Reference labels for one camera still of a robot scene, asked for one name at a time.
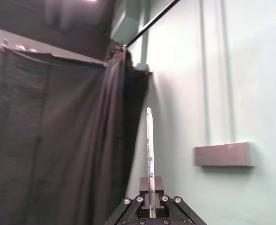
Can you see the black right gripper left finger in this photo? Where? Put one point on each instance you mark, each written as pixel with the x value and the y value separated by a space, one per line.
pixel 143 192

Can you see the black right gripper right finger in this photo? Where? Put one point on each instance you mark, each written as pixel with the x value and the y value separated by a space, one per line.
pixel 160 191

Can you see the glass thermometer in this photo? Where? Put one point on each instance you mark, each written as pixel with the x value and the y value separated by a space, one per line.
pixel 150 150

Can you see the black cloth curtain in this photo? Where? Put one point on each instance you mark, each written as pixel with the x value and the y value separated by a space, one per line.
pixel 58 140

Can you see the black diagonal rod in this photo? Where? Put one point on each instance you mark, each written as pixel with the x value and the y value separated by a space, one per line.
pixel 151 22

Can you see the grey box on wall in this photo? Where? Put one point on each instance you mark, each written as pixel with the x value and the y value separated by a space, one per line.
pixel 223 154

